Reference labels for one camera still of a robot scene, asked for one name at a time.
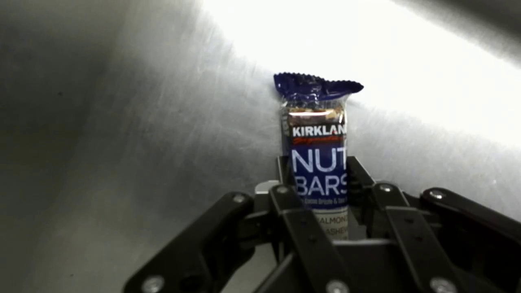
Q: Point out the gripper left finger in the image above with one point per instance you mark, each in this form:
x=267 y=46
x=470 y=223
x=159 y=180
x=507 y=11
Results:
x=228 y=240

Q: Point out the blue candy bar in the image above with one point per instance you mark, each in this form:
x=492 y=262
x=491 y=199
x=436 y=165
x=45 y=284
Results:
x=319 y=162

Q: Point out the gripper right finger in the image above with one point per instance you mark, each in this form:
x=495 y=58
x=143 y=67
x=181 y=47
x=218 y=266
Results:
x=411 y=240

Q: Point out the stainless steel kitchen sink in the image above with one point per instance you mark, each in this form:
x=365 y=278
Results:
x=122 y=122

